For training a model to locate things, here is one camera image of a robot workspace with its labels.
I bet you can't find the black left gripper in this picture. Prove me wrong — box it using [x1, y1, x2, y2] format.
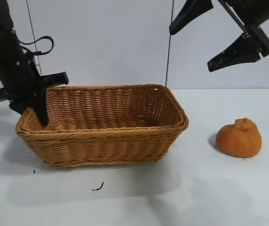
[0, 30, 69, 126]

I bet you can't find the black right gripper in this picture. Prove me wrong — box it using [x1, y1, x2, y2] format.
[169, 0, 269, 73]

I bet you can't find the tan woven wicker basket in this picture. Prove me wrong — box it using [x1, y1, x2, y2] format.
[16, 83, 190, 167]

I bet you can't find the orange soft toy fruit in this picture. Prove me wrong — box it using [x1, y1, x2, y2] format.
[215, 117, 263, 159]

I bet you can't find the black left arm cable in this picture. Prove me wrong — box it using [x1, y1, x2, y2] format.
[19, 35, 55, 57]

